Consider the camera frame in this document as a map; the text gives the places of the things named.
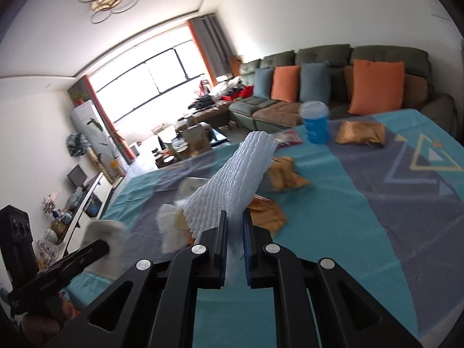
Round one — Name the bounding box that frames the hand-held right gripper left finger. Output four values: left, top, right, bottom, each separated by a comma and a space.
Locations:
43, 210, 229, 348

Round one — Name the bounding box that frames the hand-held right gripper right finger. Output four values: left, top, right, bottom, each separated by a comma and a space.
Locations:
243, 210, 425, 348

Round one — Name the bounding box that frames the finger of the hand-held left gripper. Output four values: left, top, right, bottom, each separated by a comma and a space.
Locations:
54, 240, 110, 278

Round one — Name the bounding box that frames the white tissue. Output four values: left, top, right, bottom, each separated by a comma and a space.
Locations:
81, 220, 127, 272
156, 201, 196, 254

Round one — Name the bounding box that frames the gold snack wrapper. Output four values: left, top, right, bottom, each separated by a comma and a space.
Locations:
263, 157, 311, 193
246, 197, 288, 236
334, 120, 387, 148

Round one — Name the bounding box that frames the white foam fruit net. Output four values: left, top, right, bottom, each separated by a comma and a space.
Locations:
183, 130, 278, 287

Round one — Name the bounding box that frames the person's left hand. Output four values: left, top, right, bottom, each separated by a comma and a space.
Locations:
20, 299, 78, 348

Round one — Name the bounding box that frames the white tv cabinet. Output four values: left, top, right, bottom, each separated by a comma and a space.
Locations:
36, 172, 124, 262

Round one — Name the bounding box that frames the clear plastic bag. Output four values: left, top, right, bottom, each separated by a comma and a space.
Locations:
177, 176, 211, 204

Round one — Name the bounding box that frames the black monitor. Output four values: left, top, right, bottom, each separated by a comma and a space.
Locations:
67, 165, 89, 189

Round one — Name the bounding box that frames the patterned teal tablecloth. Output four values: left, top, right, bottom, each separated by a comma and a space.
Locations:
61, 108, 464, 348

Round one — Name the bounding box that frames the dark hanging garment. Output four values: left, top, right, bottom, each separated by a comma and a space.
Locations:
67, 133, 89, 157

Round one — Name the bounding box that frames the cluttered coffee table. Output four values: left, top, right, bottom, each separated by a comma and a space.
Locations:
152, 116, 229, 167

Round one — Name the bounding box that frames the red clear packet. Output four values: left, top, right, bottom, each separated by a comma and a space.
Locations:
272, 128, 301, 147

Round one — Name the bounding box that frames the kraft paper bag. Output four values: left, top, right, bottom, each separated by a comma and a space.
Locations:
185, 125, 213, 153

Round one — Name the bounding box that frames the tall leafy plant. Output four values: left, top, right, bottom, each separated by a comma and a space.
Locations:
87, 118, 122, 185

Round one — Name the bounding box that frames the white standing air conditioner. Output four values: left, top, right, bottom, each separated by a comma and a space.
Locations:
70, 101, 120, 185

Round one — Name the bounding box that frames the blue cup with white lid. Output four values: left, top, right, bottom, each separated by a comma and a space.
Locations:
300, 101, 330, 145

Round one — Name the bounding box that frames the brown seat pad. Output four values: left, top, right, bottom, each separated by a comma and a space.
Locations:
252, 99, 303, 126

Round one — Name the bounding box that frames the brown ottoman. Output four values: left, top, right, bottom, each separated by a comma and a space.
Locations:
190, 101, 233, 127

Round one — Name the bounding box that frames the red cloth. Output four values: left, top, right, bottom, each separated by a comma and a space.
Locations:
222, 85, 254, 101

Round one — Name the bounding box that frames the grey orange curtain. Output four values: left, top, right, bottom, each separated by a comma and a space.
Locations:
186, 14, 236, 84
69, 75, 135, 162

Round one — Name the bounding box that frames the pile of clothes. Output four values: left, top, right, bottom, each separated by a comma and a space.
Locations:
188, 76, 251, 109

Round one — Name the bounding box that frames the blue cushion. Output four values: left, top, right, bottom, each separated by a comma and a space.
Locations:
299, 61, 331, 104
254, 67, 275, 98

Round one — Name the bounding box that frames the orange cushion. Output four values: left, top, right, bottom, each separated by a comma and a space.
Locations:
348, 59, 406, 116
271, 65, 301, 103

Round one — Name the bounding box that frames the large window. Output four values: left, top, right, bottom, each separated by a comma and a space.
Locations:
89, 25, 211, 135

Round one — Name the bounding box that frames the wooden cabinet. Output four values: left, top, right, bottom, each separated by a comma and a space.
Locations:
228, 55, 244, 77

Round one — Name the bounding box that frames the green sectional sofa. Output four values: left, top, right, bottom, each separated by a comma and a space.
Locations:
228, 43, 457, 135

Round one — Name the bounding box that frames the brown cushion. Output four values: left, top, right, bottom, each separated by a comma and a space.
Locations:
342, 65, 430, 111

